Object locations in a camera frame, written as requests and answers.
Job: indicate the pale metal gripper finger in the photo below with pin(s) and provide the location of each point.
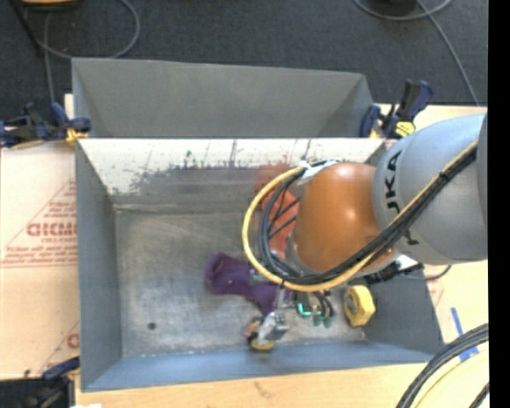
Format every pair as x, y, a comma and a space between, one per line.
268, 325
279, 330

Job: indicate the small yellow and black toy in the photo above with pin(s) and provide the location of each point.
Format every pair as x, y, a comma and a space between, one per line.
255, 341

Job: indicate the purple cloth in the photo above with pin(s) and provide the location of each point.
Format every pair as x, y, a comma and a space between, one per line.
231, 276

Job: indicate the yellow tape measure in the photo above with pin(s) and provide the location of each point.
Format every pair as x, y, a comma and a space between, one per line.
359, 306

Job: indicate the orange ball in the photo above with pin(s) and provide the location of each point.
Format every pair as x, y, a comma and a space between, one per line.
280, 215

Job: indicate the grey metal bin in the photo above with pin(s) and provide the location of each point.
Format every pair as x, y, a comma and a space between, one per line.
174, 270

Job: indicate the brown cardboard board, red print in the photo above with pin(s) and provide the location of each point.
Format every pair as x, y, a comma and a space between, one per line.
34, 194

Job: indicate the black cylinder on white bracket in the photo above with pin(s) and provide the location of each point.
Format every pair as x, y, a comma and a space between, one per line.
408, 263

